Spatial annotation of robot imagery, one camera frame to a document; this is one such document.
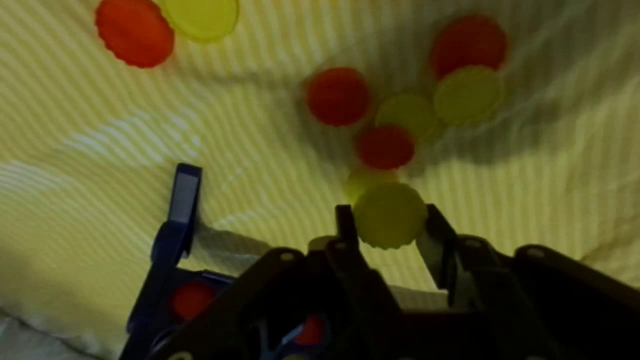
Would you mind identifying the red disc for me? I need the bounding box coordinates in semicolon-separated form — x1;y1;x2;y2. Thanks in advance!
94;0;175;69
306;66;370;126
354;126;415;171
431;15;511;79

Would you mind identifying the yellow disc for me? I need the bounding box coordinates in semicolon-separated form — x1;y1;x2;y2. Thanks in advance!
434;66;504;126
354;182;428;249
374;92;447;142
160;0;241;43

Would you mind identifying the red disc far left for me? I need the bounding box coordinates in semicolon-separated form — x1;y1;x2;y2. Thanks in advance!
94;0;175;69

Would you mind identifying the yellow bed sheet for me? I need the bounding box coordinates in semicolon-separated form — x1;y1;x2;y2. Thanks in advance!
0;0;640;358

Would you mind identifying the red disc lower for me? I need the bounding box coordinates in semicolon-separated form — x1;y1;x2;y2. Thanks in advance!
354;126;415;171

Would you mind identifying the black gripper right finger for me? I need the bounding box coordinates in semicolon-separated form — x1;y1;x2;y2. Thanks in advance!
416;205;456;289

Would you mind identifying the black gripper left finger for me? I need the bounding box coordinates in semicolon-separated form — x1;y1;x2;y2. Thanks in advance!
334;205;361;255

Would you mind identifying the red disc centre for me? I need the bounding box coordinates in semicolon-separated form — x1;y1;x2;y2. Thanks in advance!
306;66;370;126

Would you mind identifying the red disc right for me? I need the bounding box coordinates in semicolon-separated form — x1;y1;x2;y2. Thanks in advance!
431;15;511;79

